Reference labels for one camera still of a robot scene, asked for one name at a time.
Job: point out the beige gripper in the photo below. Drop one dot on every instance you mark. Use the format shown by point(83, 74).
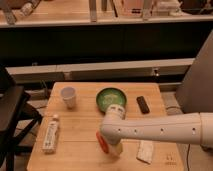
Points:
point(115, 150)

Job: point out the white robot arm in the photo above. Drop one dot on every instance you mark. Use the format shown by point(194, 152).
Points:
point(193, 128)

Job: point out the white folded cloth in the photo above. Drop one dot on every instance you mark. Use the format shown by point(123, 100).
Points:
point(145, 151)

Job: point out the black rectangular block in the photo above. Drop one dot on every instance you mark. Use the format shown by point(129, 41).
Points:
point(143, 105)

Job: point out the green bowl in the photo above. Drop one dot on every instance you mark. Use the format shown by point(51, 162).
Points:
point(108, 96)

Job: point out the white tube bottle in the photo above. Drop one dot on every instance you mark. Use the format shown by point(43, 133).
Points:
point(51, 136)

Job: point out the black chair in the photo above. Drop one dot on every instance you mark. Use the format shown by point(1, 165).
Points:
point(17, 118)

